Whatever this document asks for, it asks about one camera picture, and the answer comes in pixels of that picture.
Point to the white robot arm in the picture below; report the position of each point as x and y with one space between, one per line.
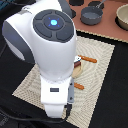
44 33

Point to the round wooden plate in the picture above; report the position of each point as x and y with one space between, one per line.
77 67

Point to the beige woven placemat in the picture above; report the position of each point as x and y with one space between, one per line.
91 77

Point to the grey saucepan on stove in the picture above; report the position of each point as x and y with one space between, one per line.
92 15

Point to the brown toy stove top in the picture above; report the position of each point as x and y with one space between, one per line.
107 27

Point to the beige bowl on stove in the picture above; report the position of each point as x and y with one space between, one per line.
122 16

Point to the knife with orange handle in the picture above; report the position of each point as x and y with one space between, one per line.
88 59

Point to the fork with orange handle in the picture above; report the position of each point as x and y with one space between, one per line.
79 86

